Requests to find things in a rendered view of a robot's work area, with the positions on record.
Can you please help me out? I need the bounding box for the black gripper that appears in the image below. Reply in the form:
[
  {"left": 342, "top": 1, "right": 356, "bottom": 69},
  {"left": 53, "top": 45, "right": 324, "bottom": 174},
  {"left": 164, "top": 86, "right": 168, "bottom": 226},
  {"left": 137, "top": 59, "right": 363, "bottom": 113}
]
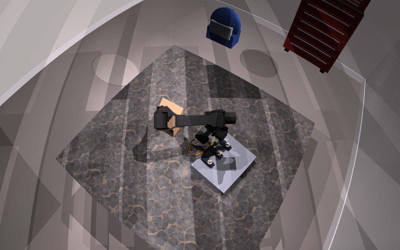
[{"left": 195, "top": 125, "right": 217, "bottom": 144}]

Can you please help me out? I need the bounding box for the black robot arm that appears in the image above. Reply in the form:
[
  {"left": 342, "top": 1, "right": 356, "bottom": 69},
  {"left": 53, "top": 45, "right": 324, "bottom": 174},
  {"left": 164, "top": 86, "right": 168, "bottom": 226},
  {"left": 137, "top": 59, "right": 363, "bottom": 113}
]
[{"left": 154, "top": 105, "right": 236, "bottom": 141}]

